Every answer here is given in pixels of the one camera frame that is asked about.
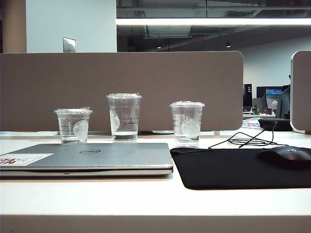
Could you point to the black sign with numeral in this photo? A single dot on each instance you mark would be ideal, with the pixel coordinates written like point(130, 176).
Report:
point(247, 94)

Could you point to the black round pouch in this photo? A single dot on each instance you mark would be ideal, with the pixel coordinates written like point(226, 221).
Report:
point(281, 123)

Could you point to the colourful printed paper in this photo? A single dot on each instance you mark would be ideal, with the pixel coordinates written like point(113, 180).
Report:
point(251, 124)

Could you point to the metal wall switch plate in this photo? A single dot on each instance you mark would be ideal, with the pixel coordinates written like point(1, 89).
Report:
point(69, 44)

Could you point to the black computer mouse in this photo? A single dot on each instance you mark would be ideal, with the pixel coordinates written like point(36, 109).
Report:
point(289, 155)

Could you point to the black mouse pad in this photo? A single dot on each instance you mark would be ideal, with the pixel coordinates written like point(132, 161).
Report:
point(230, 170)

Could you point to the tall clear plastic cup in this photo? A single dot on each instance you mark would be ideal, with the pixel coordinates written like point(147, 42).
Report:
point(124, 114)

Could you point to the white paper sheet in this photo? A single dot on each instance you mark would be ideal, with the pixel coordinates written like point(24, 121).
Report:
point(161, 131)

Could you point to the person in dark jacket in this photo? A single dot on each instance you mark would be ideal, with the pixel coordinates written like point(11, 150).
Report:
point(284, 104)

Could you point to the clear plastic cup wide lid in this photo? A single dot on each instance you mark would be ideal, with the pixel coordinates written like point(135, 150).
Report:
point(187, 126)

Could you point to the short clear plastic cup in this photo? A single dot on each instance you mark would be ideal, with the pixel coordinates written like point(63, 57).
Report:
point(73, 126)

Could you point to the brown divider white edge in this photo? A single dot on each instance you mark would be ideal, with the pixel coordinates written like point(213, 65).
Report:
point(303, 97)

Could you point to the long ceiling light strip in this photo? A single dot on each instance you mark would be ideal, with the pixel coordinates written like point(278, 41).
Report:
point(206, 21)

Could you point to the silver closed laptop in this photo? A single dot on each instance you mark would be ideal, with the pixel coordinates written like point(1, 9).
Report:
point(109, 157)

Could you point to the monitor with colourful screen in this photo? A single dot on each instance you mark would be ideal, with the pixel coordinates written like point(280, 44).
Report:
point(273, 97)

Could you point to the wide brown desk divider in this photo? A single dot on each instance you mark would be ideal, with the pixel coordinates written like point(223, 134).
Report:
point(121, 77)

